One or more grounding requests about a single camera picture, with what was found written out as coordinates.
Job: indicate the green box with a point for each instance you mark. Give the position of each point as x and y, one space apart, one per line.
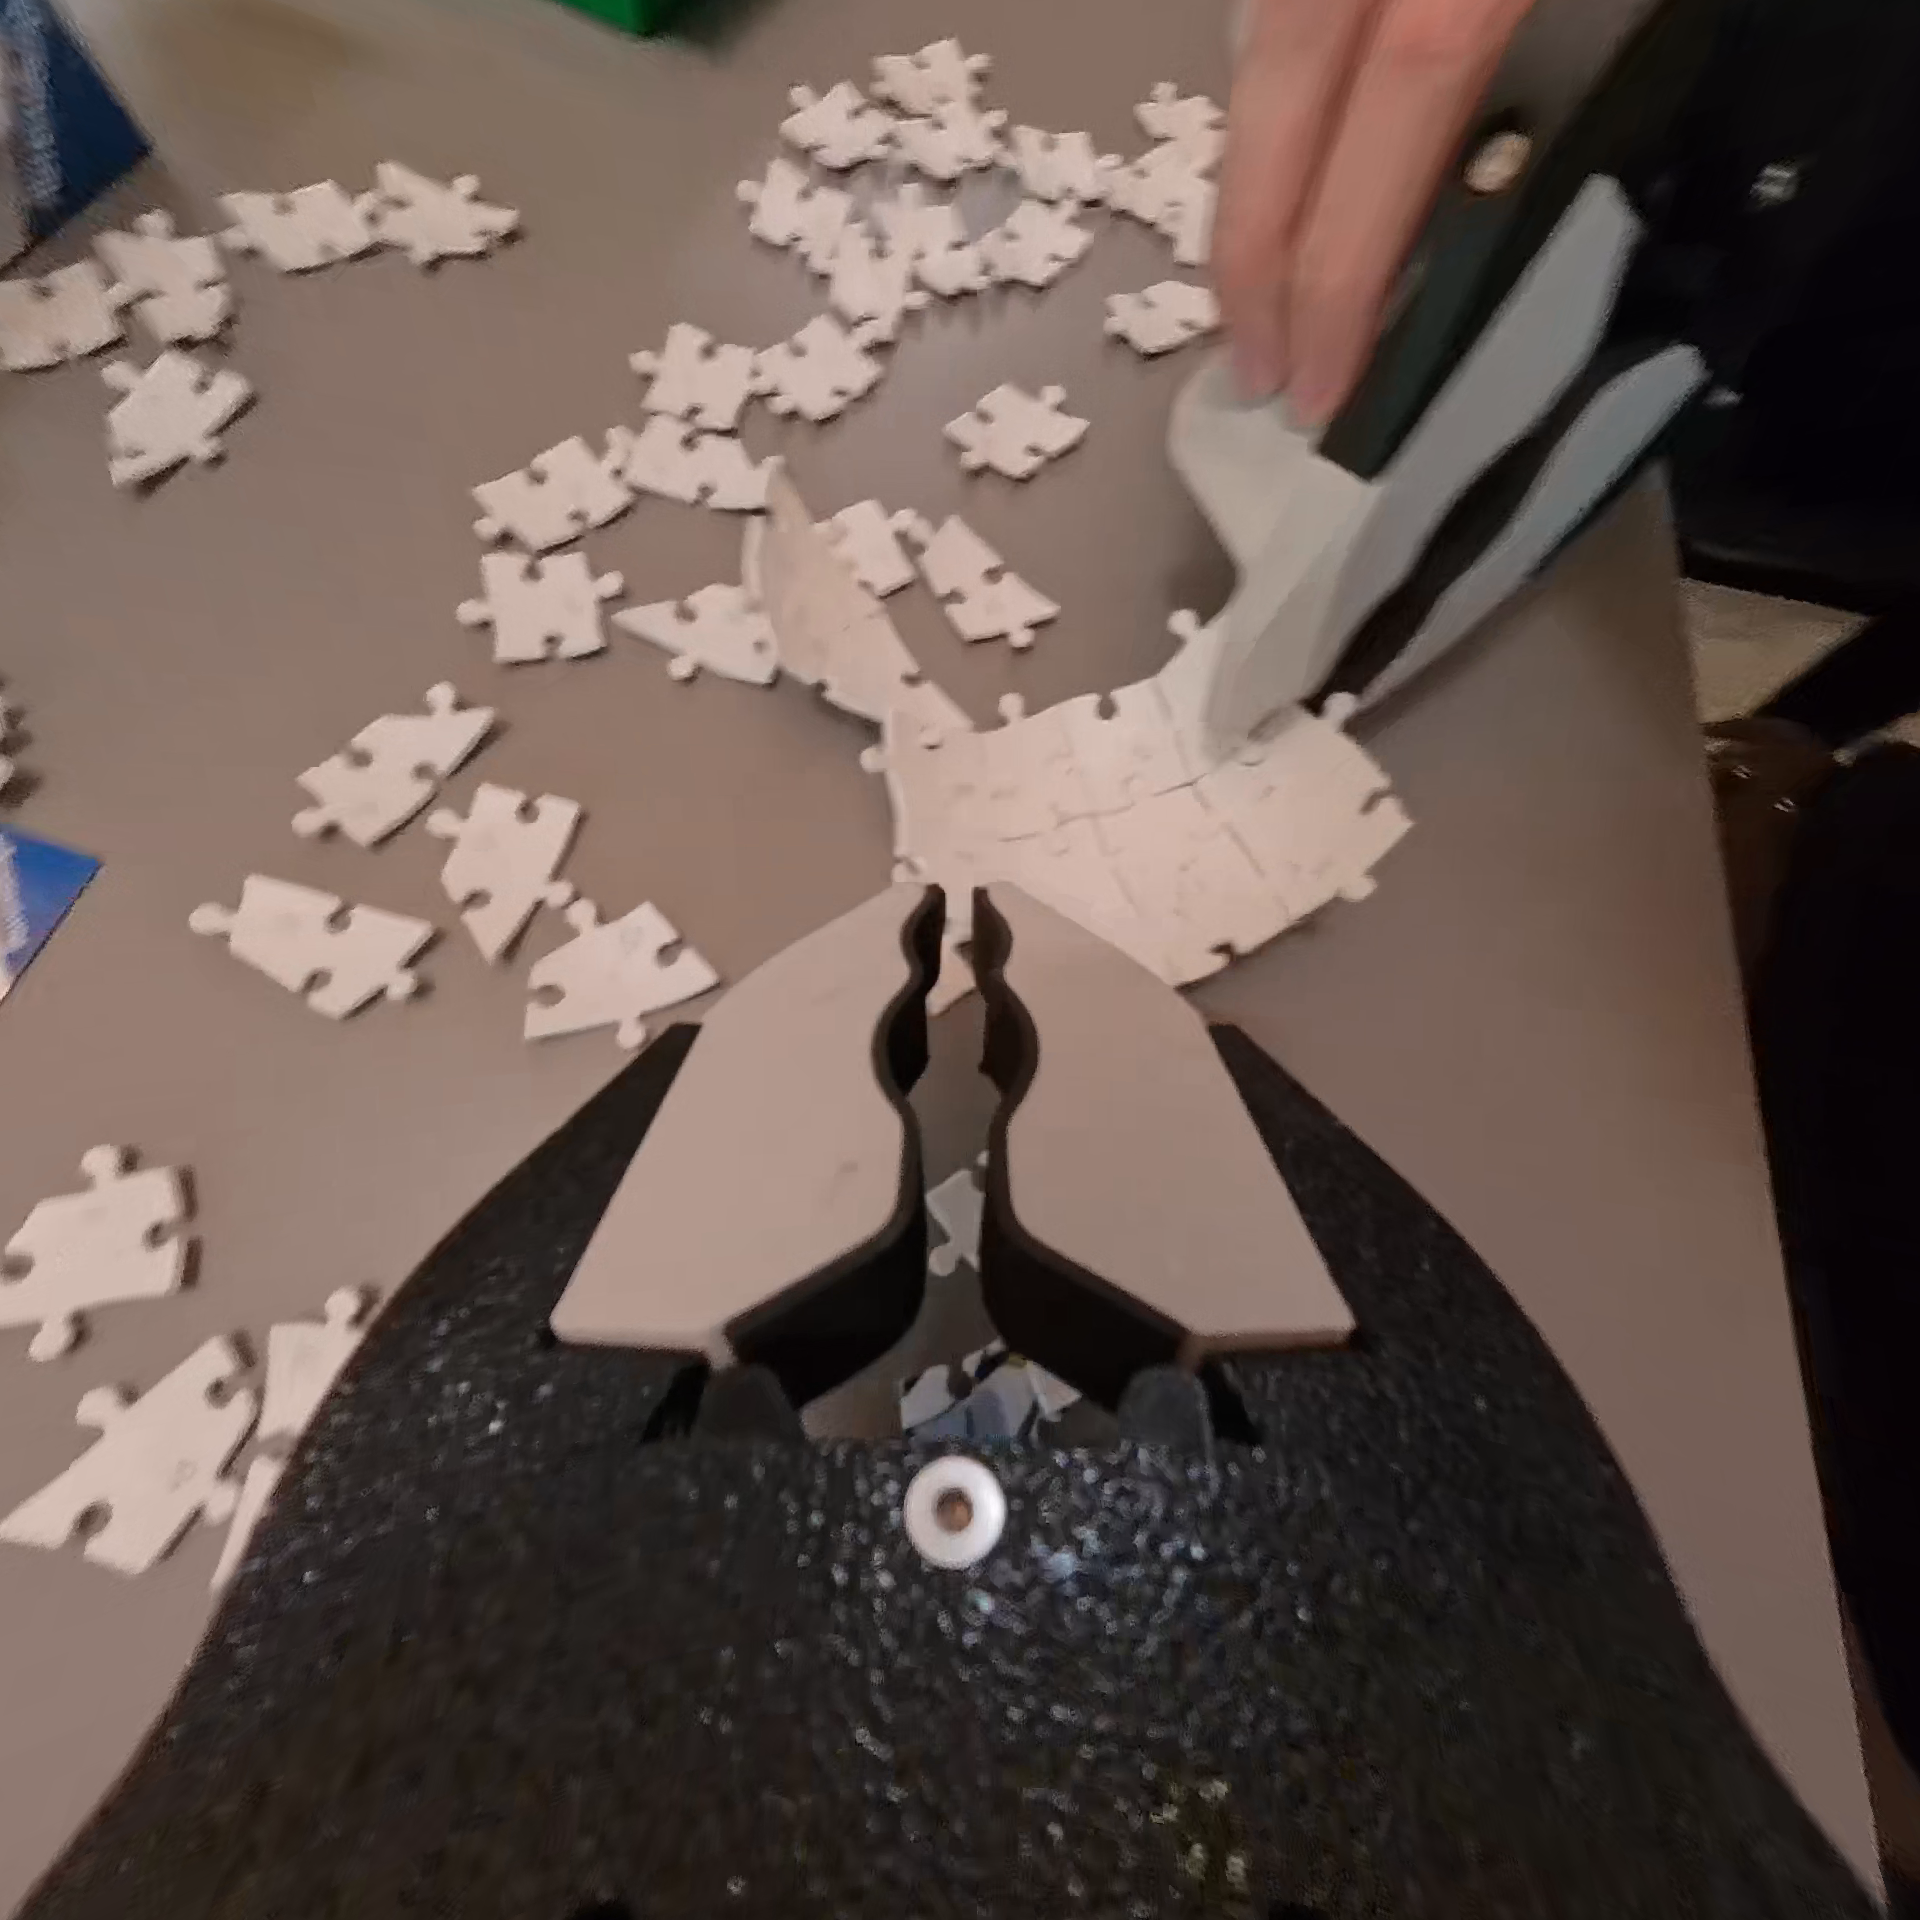
645 13

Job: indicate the scattered loose white puzzle pieces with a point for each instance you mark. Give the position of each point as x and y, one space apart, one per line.
540 599

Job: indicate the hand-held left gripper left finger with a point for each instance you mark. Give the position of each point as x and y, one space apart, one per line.
749 1142

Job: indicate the small curved assembled puzzle section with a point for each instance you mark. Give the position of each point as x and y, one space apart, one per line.
839 629

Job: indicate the blue cartoon print puzzle box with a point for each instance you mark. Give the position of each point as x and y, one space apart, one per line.
53 105

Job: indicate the large curved assembled puzzle section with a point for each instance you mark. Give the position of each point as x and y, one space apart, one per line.
1109 810

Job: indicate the person's right hand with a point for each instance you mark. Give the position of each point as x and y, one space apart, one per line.
1336 182

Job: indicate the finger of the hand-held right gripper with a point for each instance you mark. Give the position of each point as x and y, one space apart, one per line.
1588 464
1394 557

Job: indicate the white and blue instruction leaflet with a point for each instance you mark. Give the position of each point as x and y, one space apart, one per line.
36 902

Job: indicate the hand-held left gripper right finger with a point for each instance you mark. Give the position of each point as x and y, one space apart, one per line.
1154 1170

